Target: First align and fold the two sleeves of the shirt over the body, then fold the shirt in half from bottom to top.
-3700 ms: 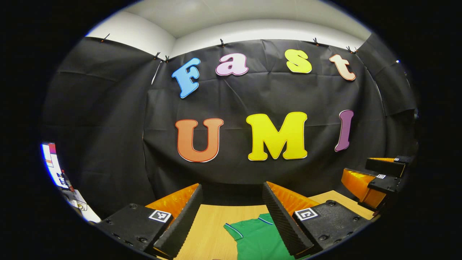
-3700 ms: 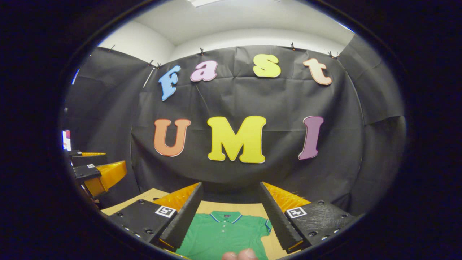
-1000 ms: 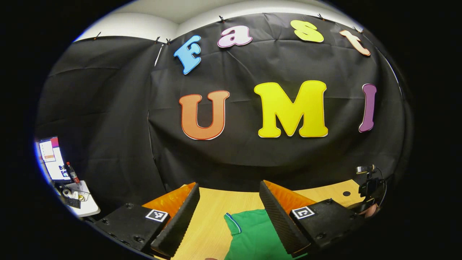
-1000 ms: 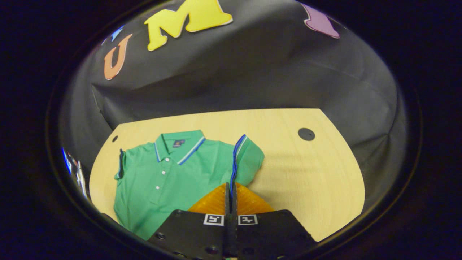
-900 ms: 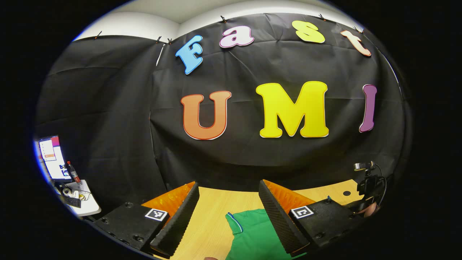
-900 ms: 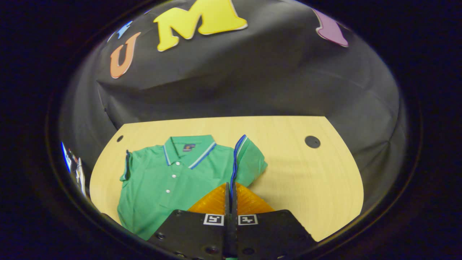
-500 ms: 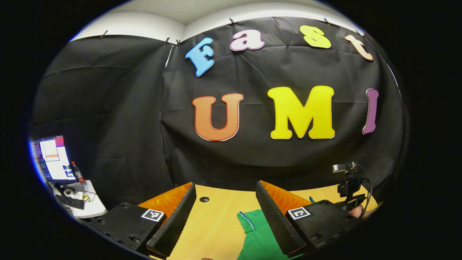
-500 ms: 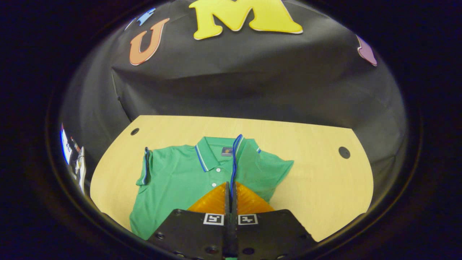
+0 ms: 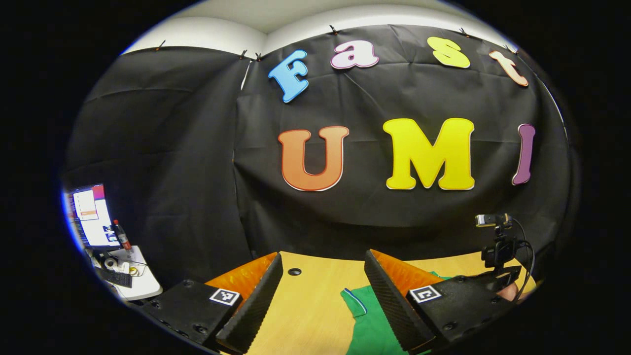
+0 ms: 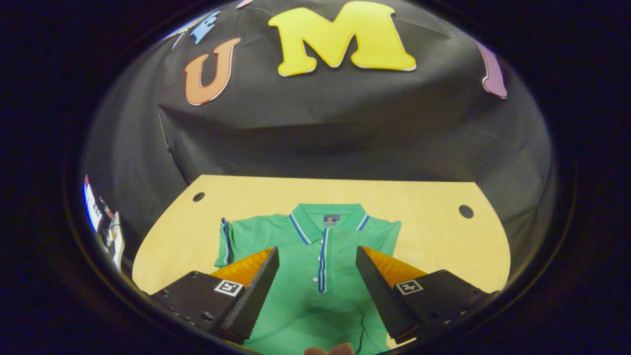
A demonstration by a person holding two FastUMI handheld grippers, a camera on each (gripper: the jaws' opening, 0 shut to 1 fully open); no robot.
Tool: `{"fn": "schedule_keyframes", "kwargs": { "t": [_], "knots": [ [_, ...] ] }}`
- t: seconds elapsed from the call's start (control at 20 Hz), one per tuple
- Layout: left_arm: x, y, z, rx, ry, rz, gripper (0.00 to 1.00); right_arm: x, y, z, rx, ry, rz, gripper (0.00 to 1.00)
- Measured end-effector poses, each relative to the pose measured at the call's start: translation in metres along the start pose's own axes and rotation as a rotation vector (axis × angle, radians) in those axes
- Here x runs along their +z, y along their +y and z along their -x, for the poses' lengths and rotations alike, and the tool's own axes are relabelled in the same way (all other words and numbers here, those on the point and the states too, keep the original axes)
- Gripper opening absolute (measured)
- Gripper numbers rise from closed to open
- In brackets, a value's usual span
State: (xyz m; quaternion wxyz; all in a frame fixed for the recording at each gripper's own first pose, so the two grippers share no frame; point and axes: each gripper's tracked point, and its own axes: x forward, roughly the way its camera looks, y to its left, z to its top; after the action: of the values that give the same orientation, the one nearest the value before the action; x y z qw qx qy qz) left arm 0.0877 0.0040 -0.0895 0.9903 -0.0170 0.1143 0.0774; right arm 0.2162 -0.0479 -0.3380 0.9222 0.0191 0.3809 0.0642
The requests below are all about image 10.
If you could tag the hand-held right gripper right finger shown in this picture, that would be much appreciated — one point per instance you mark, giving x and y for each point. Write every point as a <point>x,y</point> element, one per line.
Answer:
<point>382,296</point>

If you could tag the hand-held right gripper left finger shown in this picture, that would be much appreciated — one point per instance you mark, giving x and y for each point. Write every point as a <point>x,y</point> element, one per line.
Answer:
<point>256,296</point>

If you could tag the green T-shirt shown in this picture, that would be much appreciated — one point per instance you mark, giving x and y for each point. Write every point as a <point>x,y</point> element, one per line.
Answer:
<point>340,276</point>

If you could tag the black backdrop cloth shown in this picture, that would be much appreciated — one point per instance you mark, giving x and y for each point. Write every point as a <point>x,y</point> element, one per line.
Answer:
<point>345,128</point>

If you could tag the white and blue wall poster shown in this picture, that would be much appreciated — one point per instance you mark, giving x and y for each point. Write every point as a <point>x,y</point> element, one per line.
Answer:
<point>90,202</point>

